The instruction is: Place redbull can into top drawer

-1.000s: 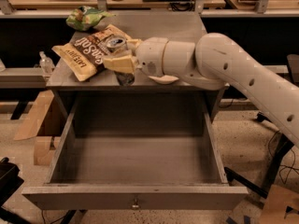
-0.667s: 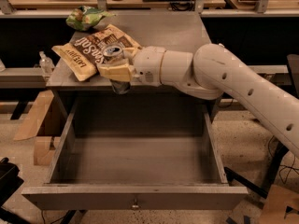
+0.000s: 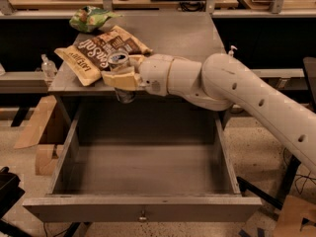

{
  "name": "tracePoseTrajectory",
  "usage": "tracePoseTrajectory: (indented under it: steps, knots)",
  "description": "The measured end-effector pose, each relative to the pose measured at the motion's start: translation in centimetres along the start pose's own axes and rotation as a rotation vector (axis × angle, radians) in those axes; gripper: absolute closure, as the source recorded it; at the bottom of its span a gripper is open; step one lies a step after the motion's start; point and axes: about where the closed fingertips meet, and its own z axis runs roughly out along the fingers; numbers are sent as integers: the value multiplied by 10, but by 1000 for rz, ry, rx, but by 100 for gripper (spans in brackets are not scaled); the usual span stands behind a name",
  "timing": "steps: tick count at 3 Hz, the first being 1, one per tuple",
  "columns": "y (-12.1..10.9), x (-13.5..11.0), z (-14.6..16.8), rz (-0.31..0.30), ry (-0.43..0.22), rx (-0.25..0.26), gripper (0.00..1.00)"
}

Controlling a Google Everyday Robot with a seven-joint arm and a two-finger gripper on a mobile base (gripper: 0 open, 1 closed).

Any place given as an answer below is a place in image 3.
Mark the black stand leg right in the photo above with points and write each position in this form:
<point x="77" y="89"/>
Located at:
<point x="283" y="189"/>

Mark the cardboard box left floor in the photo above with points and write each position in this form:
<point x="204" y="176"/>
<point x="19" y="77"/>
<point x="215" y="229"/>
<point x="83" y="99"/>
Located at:
<point x="46" y="131"/>

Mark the silver redbull can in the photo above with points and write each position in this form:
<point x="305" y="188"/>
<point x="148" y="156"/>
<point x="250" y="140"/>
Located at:
<point x="118" y="60"/>

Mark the green snack bag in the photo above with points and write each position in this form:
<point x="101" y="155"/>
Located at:
<point x="90" y="18"/>

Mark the white pump bottle right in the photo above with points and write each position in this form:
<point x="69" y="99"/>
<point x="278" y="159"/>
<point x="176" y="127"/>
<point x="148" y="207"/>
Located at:
<point x="232" y="50"/>

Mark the black case bottom left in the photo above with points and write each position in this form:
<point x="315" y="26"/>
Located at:
<point x="10" y="192"/>

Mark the brown sea salt chip bag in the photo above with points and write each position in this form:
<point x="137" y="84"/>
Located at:
<point x="88" y="58"/>

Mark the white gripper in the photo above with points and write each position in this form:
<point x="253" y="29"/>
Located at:
<point x="154" y="72"/>

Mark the cardboard piece bottom right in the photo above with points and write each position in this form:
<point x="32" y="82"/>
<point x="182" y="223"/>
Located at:
<point x="296" y="219"/>

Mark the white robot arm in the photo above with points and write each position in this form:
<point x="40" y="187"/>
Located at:
<point x="217" y="84"/>

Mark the metal drawer knob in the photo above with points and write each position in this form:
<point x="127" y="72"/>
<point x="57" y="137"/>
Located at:
<point x="142" y="217"/>

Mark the open grey top drawer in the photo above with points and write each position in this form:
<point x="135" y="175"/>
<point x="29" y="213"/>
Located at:
<point x="165" y="156"/>

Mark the clear sanitizer bottle left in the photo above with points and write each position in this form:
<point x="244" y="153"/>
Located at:
<point x="48" y="67"/>

